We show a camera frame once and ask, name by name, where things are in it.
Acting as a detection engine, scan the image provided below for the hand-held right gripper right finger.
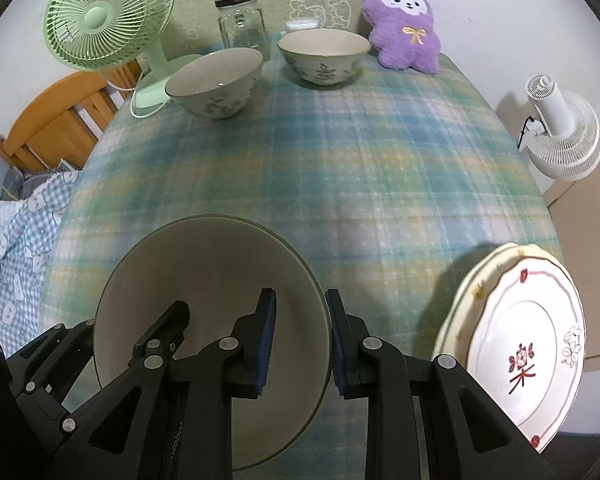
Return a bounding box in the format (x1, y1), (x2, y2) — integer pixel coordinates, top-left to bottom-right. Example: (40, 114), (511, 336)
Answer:
(325, 289), (556, 480)

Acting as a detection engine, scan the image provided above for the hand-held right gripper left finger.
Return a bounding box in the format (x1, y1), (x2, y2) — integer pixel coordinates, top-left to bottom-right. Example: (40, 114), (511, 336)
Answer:
(50, 287), (277, 480)

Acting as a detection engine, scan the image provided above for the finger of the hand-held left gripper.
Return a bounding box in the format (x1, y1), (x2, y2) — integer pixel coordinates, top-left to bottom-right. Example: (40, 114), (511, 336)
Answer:
(5, 319), (96, 377)
(129, 301), (191, 362)

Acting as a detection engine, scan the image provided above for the grey leaf pattern bowl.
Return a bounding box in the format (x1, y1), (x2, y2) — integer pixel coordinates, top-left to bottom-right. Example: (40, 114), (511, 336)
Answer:
(92, 215), (332, 472)
(165, 47), (264, 121)
(276, 28), (372, 87)

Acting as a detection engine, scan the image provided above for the cream scalloped floral plate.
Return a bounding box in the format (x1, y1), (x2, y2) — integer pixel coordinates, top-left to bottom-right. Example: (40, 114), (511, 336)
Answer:
(431, 242), (541, 361)

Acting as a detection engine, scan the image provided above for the white red floral plate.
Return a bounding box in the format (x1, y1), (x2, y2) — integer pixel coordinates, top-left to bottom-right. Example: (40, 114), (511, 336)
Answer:
(466, 258), (587, 454)

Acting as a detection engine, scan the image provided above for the blue checked blanket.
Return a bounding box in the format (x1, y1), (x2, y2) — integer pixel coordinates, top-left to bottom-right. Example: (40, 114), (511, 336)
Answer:
(0, 167), (81, 356)

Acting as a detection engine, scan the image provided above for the grey cloth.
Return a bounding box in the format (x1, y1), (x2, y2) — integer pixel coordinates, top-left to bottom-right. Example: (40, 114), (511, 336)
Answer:
(0, 167), (63, 201)

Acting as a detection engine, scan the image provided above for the beige door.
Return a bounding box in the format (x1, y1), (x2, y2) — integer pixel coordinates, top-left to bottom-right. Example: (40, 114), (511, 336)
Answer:
(542, 110), (600, 361)

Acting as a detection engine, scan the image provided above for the glass jar with brown lid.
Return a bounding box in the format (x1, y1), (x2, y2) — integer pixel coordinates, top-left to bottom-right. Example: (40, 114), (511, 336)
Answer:
(215, 0), (271, 61)

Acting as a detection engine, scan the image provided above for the white floor fan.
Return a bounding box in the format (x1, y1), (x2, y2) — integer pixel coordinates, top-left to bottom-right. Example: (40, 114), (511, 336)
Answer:
(517, 74), (600, 179)

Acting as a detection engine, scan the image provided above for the green desk fan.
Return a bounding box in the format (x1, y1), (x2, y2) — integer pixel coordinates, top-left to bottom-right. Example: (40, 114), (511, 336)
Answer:
(44, 0), (201, 119)

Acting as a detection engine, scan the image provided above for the purple plush toy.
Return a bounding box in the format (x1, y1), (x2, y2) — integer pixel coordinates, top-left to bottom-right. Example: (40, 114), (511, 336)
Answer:
(361, 0), (442, 76)

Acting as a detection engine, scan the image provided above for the black fan cable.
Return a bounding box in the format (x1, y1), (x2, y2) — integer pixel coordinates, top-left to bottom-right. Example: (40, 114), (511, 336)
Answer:
(517, 117), (536, 151)

